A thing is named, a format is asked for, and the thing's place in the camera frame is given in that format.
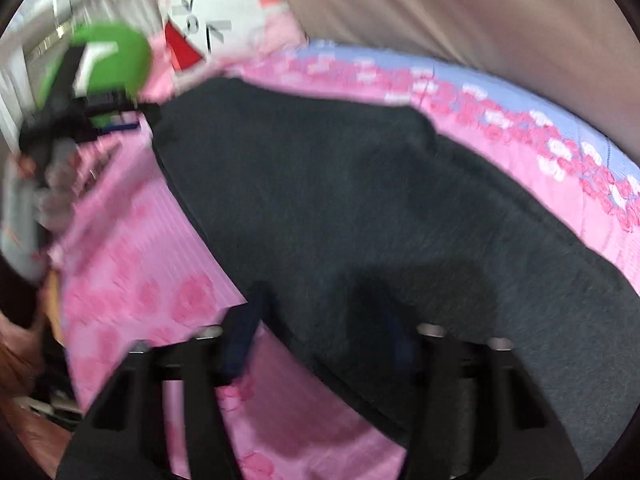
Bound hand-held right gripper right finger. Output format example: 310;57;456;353
390;310;583;480

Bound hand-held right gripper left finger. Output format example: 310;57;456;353
55;287;273;480

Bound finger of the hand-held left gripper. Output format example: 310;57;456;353
92;102;163;136

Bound dark grey pants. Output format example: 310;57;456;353
150;77;640;461

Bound person's left forearm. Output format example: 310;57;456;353
0;142;78;281

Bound green plush toy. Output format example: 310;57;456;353
70;21;153;128

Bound pink floral bedsheet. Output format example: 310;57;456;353
47;40;640;480

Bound pink cartoon face pillow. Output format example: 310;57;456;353
155;0;307;86

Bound beige curtain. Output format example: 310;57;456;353
265;0;640;181

